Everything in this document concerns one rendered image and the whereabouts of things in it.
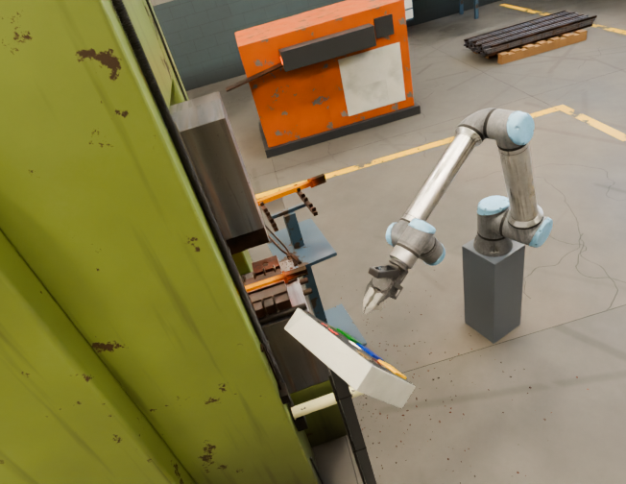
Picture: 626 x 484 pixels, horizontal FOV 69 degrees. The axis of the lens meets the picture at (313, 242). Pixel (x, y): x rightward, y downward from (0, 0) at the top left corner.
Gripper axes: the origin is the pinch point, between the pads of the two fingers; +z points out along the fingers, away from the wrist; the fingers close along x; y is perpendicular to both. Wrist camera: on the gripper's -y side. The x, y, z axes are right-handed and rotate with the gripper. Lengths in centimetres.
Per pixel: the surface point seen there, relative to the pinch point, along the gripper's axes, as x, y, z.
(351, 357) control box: -20.3, -21.7, 12.9
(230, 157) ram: 32, -57, -16
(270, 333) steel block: 37.1, 6.2, 29.3
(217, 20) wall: 729, 172, -285
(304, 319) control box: 1.6, -21.7, 12.7
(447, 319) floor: 41, 137, -23
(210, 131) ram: 33, -66, -19
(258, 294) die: 47, -2, 19
